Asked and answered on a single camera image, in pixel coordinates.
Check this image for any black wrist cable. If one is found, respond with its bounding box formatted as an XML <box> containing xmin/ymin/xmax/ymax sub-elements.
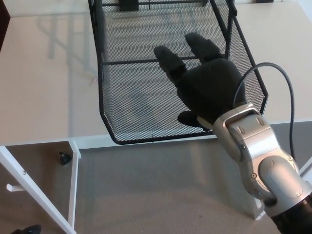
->
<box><xmin>233</xmin><ymin>62</ymin><xmax>299</xmax><ymax>159</ymax></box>

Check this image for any black box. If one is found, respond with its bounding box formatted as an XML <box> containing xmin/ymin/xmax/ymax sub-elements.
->
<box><xmin>118</xmin><ymin>0</ymin><xmax>139</xmax><ymax>12</ymax></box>

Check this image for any small black floor object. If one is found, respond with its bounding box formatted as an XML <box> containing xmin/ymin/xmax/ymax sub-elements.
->
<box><xmin>58</xmin><ymin>151</ymin><xmax>73</xmax><ymax>166</ymax></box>

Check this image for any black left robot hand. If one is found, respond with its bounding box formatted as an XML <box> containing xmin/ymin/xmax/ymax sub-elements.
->
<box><xmin>11</xmin><ymin>224</ymin><xmax>42</xmax><ymax>234</ymax></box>

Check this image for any dark brown furniture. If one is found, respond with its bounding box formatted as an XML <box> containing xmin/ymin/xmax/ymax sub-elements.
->
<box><xmin>0</xmin><ymin>0</ymin><xmax>12</xmax><ymax>53</ymax></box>

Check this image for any black mesh sliding tray layer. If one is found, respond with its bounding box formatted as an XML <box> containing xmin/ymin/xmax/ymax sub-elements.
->
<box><xmin>96</xmin><ymin>0</ymin><xmax>269</xmax><ymax>146</ymax></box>

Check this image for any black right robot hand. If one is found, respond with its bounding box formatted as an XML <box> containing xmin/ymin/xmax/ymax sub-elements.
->
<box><xmin>153</xmin><ymin>32</ymin><xmax>246</xmax><ymax>131</ymax></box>

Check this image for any black metal file tray frame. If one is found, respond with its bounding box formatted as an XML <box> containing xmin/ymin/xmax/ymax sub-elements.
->
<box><xmin>88</xmin><ymin>0</ymin><xmax>239</xmax><ymax>66</ymax></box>

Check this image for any white hook peg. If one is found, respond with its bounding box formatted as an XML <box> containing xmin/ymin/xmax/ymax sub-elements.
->
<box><xmin>6</xmin><ymin>184</ymin><xmax>25</xmax><ymax>193</ymax></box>

